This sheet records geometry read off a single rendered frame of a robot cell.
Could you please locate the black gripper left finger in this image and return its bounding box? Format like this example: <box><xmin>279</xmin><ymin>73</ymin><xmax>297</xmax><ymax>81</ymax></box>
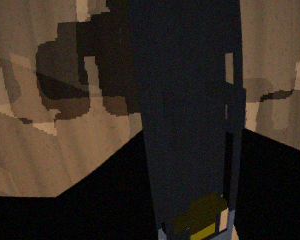
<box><xmin>0</xmin><ymin>129</ymin><xmax>158</xmax><ymax>240</ymax></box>

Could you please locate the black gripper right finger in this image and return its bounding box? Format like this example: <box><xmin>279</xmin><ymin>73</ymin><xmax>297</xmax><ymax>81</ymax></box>
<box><xmin>222</xmin><ymin>129</ymin><xmax>300</xmax><ymax>240</ymax></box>

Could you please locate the light brown wooden board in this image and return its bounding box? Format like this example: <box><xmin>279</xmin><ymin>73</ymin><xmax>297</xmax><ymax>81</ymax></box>
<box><xmin>0</xmin><ymin>0</ymin><xmax>300</xmax><ymax>197</ymax></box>

